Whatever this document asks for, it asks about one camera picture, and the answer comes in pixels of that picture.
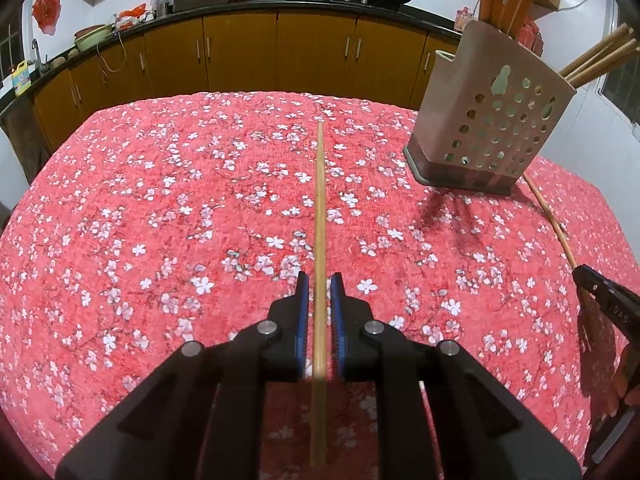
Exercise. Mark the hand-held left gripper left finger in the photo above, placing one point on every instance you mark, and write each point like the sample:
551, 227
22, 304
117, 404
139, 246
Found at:
303, 325

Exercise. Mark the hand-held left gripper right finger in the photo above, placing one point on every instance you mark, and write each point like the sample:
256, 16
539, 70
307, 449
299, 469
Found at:
336, 325

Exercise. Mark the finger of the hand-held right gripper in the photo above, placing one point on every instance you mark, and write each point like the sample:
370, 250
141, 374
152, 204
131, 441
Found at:
609, 437
612, 300

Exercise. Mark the light wooden chopstick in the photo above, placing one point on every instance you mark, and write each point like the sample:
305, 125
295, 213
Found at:
610, 65
550, 220
320, 210
595, 49
602, 57

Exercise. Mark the beige perforated utensil holder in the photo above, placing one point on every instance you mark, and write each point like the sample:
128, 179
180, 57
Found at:
480, 110

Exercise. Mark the red floral tablecloth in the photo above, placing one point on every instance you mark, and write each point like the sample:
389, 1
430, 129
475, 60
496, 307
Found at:
150, 210

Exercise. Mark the dark framed window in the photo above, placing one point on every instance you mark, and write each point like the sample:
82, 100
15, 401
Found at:
625, 95

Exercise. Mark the red packets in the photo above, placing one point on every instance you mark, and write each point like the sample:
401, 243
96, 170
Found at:
531, 37

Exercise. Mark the orange kitchen base cabinets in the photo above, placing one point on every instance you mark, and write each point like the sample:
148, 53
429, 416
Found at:
240, 55

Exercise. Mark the black kitchen countertop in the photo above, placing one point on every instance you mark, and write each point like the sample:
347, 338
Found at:
280, 0

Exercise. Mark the red and white plastic bags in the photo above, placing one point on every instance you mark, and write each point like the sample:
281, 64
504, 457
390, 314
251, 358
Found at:
131, 16

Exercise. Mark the green basin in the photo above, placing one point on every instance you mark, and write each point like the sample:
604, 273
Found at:
94, 37

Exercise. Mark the yellow detergent bottle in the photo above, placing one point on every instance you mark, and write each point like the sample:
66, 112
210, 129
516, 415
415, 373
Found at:
21, 80

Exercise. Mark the metal faucet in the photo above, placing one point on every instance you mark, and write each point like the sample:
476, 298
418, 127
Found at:
39, 55

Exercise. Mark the red hanging plastic bag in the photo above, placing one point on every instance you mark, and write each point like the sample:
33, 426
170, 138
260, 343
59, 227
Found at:
47, 10

